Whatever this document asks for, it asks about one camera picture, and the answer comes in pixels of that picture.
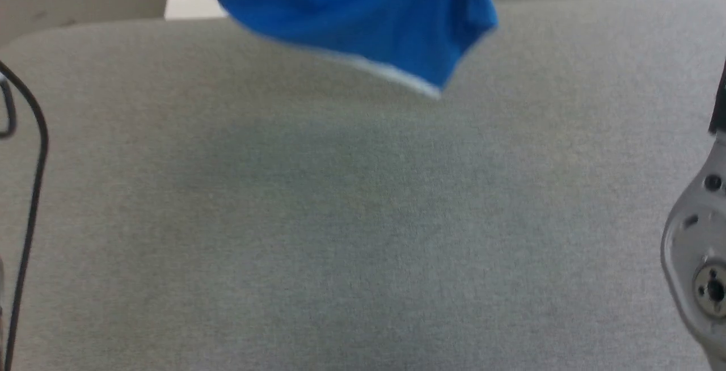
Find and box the grey fabric sofa cushion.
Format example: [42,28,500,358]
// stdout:
[0,0,726,371]

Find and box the blue garment with white trim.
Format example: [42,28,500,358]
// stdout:
[163,0,500,100]

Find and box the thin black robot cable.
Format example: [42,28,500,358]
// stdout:
[0,60,50,371]

